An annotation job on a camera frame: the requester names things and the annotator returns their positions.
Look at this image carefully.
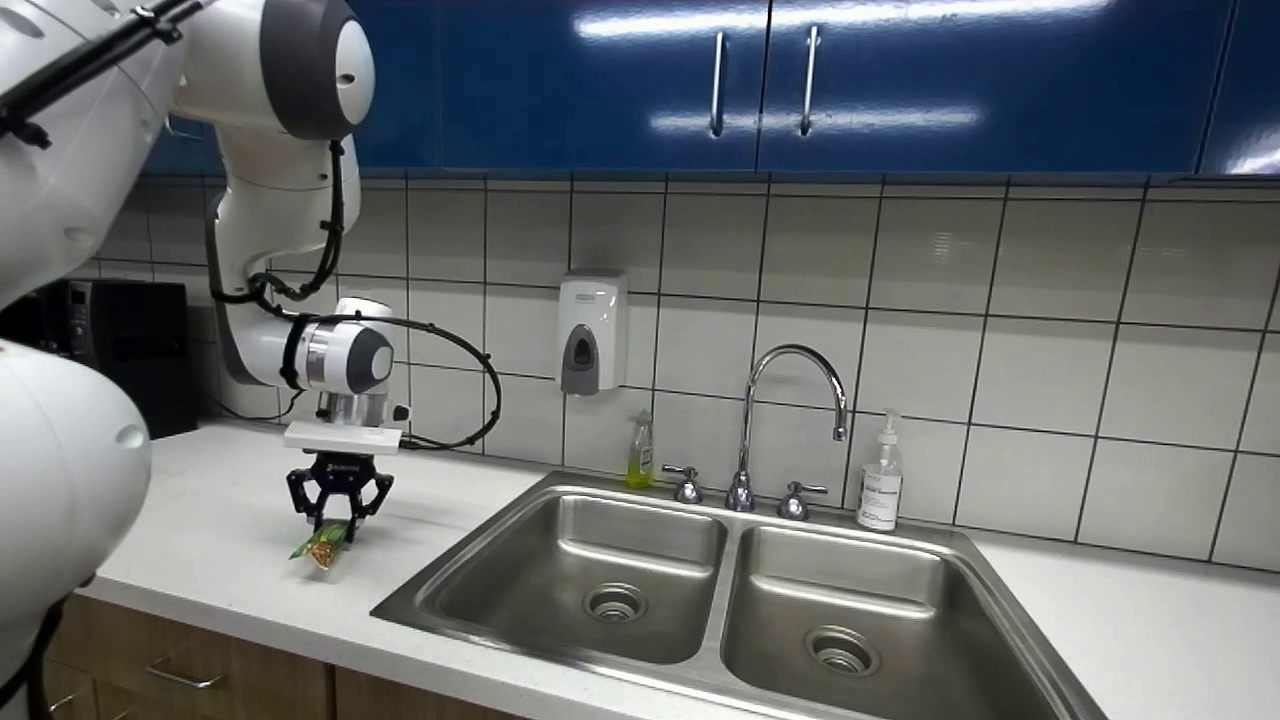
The blue cabinet door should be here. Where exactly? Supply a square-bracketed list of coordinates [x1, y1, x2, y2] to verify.
[347, 0, 444, 181]
[762, 0, 1228, 183]
[1196, 0, 1280, 183]
[435, 0, 767, 181]

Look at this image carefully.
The chrome faucet handle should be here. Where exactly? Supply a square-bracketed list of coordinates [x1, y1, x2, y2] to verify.
[776, 476, 831, 525]
[661, 461, 710, 510]

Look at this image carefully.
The silver cabinet door handle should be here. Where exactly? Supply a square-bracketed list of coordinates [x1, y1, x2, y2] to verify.
[704, 27, 733, 145]
[791, 19, 823, 142]

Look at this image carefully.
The stainless steel double sink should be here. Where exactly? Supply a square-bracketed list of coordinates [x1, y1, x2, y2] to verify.
[370, 474, 1113, 720]

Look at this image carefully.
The white wall soap dispenser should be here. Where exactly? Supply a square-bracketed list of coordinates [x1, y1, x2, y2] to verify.
[553, 271, 628, 402]

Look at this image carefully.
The clear pump soap bottle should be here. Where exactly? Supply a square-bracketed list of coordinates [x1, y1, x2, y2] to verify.
[851, 410, 908, 535]

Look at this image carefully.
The black coffee maker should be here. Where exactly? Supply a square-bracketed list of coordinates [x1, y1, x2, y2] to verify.
[0, 276, 223, 439]

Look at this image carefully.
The wooden drawer front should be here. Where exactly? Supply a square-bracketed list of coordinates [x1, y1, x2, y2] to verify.
[51, 593, 337, 720]

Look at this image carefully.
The chrome gooseneck faucet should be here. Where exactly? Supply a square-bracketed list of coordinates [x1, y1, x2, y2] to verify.
[720, 339, 856, 517]

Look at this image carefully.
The green dish soap bottle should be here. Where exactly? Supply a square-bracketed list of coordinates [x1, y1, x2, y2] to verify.
[622, 410, 661, 498]

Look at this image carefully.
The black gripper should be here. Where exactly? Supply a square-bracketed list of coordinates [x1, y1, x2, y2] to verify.
[286, 452, 399, 540]

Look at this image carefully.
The wooden under-sink panel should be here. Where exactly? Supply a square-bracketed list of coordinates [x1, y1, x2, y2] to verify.
[332, 664, 523, 720]

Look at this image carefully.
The metal drawer handle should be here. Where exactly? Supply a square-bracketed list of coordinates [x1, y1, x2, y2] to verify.
[139, 660, 223, 696]

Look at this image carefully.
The steel sink drain strainer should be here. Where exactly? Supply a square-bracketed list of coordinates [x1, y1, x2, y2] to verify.
[804, 621, 883, 680]
[584, 580, 649, 627]

